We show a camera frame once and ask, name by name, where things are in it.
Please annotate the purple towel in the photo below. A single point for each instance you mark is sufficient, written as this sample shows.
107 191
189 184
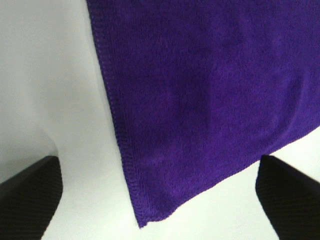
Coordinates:
200 89

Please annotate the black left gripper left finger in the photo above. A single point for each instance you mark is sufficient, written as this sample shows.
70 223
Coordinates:
29 200

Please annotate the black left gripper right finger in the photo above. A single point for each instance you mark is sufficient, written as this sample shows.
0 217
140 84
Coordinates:
289 198

